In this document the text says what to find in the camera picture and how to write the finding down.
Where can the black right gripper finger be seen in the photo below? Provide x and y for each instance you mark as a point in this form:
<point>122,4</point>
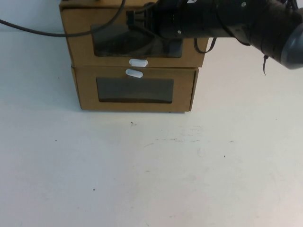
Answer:
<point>136,19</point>

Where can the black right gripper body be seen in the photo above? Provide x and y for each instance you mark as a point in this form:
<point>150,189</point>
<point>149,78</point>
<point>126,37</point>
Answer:
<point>163,19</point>

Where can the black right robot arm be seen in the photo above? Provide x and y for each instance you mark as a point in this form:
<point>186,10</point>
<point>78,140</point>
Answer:
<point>236,21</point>

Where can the brown cardboard windowed shoe box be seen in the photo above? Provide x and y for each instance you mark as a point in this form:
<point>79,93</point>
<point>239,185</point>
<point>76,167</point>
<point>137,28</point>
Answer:
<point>87,99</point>

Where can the black zip tie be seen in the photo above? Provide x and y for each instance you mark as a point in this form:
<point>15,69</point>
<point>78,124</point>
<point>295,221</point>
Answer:
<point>264,63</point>

